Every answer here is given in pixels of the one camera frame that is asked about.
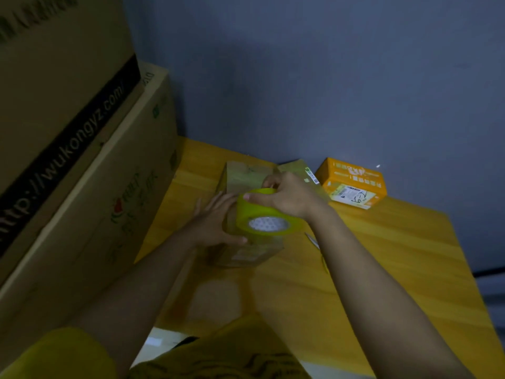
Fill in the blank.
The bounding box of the person's left hand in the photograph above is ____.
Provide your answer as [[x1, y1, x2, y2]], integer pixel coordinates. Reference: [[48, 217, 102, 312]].
[[185, 192, 249, 249]]

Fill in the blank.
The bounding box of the person's right hand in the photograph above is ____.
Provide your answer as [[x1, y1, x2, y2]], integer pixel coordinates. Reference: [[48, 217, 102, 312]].
[[243, 171, 330, 222]]

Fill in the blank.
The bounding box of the small brown cardboard box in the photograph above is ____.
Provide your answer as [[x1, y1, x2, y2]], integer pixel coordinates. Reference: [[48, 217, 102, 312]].
[[212, 161, 285, 269]]

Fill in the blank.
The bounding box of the yellow packing tape roll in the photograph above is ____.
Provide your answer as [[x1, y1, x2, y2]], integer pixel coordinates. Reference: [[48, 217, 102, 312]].
[[235, 188, 307, 238]]

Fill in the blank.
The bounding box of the person's right forearm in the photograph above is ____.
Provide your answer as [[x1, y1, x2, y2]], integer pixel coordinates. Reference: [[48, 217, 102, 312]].
[[305, 201, 476, 379]]

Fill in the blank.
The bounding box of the person's left forearm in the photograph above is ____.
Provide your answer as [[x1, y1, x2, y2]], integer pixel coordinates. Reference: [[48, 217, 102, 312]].
[[68, 228, 199, 377]]

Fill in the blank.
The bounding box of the cardboard box with barcode sticker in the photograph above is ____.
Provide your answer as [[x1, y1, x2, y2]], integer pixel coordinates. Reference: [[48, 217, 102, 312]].
[[276, 159, 332, 202]]

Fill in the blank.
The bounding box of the orange box with white label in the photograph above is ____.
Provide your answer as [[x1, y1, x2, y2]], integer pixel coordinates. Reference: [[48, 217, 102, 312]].
[[314, 157, 388, 211]]

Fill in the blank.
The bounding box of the yellow patterned shirt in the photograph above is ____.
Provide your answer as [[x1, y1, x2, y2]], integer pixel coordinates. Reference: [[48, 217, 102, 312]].
[[0, 314, 313, 379]]

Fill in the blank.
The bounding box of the large cardboard box, fruit print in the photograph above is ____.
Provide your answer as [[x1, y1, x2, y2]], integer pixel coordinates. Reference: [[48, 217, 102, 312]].
[[0, 61, 180, 361]]

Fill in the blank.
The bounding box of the large cardboard box, black tape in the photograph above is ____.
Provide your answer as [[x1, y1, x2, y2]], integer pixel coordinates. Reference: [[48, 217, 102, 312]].
[[0, 0, 145, 286]]

